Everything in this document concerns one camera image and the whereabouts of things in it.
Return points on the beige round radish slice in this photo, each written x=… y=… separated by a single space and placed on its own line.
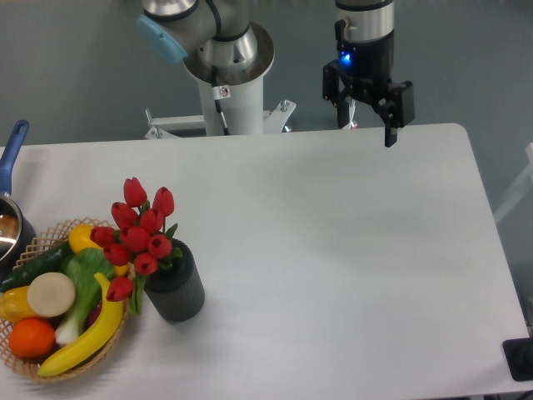
x=51 y=294

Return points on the orange fruit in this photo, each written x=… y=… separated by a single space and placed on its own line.
x=32 y=338

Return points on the yellow banana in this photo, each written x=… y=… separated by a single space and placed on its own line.
x=89 y=333

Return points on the white frame at right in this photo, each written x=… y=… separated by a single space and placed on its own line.
x=521 y=185

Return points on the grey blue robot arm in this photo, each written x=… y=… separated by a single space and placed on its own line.
x=229 y=55

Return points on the green cucumber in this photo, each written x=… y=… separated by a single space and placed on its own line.
x=49 y=261

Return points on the woven wicker basket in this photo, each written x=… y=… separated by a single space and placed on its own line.
x=27 y=367

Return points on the green bok choy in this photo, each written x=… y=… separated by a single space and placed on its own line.
x=81 y=268

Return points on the yellow bell pepper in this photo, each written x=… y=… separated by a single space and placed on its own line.
x=15 y=306

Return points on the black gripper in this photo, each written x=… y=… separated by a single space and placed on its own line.
x=362 y=72

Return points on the dark grey ribbed vase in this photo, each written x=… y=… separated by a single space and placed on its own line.
x=177 y=293

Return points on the blue handled saucepan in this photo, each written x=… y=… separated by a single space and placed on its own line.
x=16 y=231

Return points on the yellow lemon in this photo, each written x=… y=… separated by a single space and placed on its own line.
x=80 y=238

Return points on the black device at table edge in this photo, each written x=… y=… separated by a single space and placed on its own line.
x=518 y=354

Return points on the red tulip bouquet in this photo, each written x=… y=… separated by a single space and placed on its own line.
x=141 y=241

